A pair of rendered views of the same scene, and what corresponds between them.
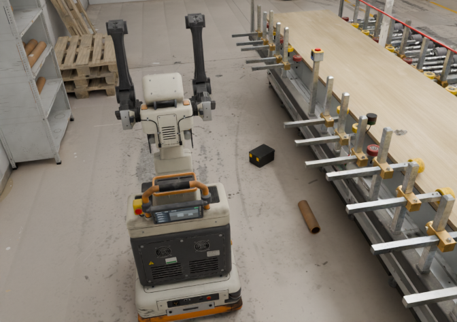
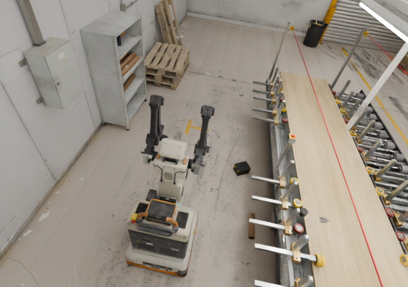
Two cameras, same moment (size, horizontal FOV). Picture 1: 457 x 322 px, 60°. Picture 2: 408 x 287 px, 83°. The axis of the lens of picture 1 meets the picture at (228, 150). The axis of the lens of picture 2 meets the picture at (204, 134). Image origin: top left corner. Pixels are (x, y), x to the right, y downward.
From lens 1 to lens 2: 0.93 m
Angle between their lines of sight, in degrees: 13
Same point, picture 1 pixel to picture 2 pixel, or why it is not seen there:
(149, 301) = (132, 257)
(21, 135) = (110, 110)
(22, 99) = (113, 92)
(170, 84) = (176, 149)
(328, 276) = (246, 273)
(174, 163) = (170, 187)
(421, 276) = not seen: outside the picture
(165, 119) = (167, 168)
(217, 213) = (180, 236)
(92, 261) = (120, 205)
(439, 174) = (333, 272)
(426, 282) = not seen: outside the picture
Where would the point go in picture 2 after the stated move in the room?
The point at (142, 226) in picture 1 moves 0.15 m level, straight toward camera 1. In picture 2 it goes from (135, 227) to (130, 246)
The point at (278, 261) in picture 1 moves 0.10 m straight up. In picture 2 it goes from (220, 249) to (222, 246)
